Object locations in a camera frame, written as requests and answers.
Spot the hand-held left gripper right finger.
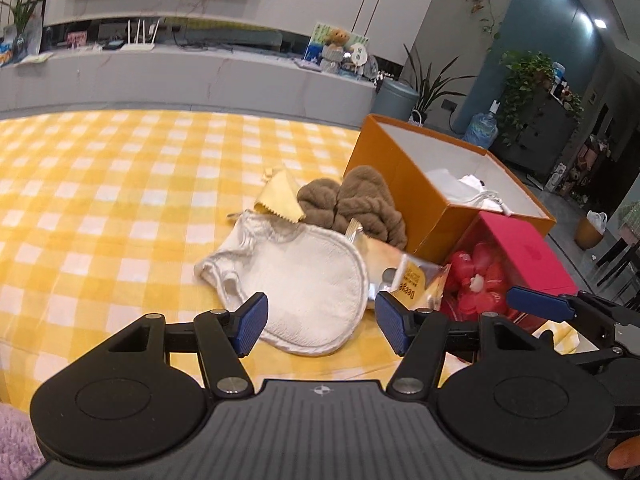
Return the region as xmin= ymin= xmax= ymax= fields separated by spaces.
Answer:
xmin=375 ymin=291 xmax=541 ymax=398

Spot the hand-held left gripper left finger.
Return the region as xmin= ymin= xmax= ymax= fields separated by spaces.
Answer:
xmin=107 ymin=292 xmax=269 ymax=400

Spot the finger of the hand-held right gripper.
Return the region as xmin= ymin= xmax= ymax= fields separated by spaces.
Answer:
xmin=506 ymin=286 xmax=640 ymax=326
xmin=570 ymin=345 xmax=631 ymax=373

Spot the clear snack packet yellow label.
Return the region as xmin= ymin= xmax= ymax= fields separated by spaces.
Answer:
xmin=344 ymin=220 xmax=452 ymax=317

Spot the red box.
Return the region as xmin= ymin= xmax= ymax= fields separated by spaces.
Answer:
xmin=440 ymin=211 xmax=579 ymax=322

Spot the white cloth drawstring bag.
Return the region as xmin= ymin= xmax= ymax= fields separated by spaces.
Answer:
xmin=194 ymin=211 xmax=369 ymax=357

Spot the orange cardboard box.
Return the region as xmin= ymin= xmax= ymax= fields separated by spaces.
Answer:
xmin=342 ymin=114 xmax=557 ymax=266

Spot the white plastic bag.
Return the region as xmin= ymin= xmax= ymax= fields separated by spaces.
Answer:
xmin=427 ymin=166 xmax=512 ymax=217

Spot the pile of red soft pieces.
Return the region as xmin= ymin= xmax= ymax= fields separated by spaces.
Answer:
xmin=441 ymin=241 xmax=512 ymax=320

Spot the orange waste bin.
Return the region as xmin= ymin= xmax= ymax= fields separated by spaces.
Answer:
xmin=573 ymin=210 xmax=609 ymax=251

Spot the brown knitted scarf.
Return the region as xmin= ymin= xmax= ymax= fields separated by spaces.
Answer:
xmin=297 ymin=165 xmax=409 ymax=252

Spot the yellow cloth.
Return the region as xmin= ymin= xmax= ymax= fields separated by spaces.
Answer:
xmin=254 ymin=164 xmax=307 ymax=224

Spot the dark grey drawer cabinet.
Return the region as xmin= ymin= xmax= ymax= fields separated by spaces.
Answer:
xmin=504 ymin=87 xmax=584 ymax=174

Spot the yellow checkered blanket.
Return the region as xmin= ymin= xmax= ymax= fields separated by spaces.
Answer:
xmin=0 ymin=109 xmax=585 ymax=411

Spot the blue water jug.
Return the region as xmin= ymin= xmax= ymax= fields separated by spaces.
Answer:
xmin=463 ymin=112 xmax=500 ymax=149

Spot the grey trash can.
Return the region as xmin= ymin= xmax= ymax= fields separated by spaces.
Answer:
xmin=372 ymin=77 xmax=420 ymax=122

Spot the bushy green potted plant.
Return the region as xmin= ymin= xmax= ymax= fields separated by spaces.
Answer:
xmin=499 ymin=50 xmax=562 ymax=147

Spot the long-leaved potted plant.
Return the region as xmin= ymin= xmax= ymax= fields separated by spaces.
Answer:
xmin=402 ymin=44 xmax=477 ymax=126

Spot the white marble television cabinet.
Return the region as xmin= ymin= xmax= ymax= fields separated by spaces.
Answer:
xmin=0 ymin=42 xmax=379 ymax=129

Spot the brown teddy bear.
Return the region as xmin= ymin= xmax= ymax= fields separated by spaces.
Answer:
xmin=322 ymin=27 xmax=351 ymax=74

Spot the printed picture board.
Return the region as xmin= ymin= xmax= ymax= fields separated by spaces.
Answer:
xmin=304 ymin=22 xmax=370 ymax=69

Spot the white router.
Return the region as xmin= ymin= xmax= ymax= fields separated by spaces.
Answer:
xmin=121 ymin=18 xmax=161 ymax=53

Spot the green plant in glass vase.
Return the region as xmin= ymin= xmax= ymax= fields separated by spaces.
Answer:
xmin=0 ymin=0 xmax=59 ymax=57

